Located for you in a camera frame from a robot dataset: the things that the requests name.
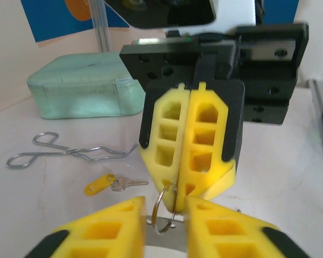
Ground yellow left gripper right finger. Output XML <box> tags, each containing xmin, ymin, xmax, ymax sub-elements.
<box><xmin>184</xmin><ymin>196</ymin><xmax>310</xmax><ymax>258</ymax></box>

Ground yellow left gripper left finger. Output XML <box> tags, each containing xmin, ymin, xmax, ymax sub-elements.
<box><xmin>24</xmin><ymin>196</ymin><xmax>148</xmax><ymax>258</ymax></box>

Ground mint green zip pouch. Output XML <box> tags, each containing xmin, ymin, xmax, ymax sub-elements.
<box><xmin>26</xmin><ymin>52</ymin><xmax>146</xmax><ymax>120</ymax></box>

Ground metal wire tongs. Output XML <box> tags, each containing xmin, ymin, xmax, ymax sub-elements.
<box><xmin>6</xmin><ymin>131</ymin><xmax>139</xmax><ymax>170</ymax></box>

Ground aluminium frame post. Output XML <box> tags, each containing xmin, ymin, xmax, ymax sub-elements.
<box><xmin>90</xmin><ymin>0</ymin><xmax>110</xmax><ymax>53</ymax></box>

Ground metal key ring chain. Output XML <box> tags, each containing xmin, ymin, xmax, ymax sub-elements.
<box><xmin>151</xmin><ymin>182</ymin><xmax>178</xmax><ymax>234</ymax></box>

